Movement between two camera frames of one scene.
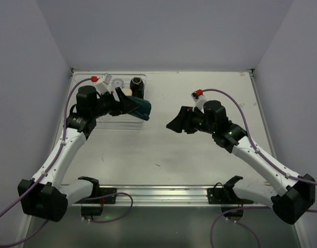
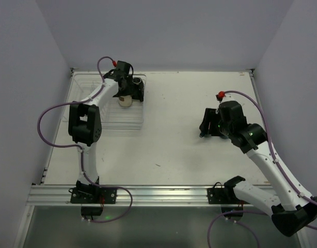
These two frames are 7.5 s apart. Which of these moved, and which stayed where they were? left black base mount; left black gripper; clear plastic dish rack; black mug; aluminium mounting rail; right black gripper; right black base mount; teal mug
Moved: left black gripper; teal mug; right black gripper
Stayed: left black base mount; aluminium mounting rail; right black base mount; clear plastic dish rack; black mug
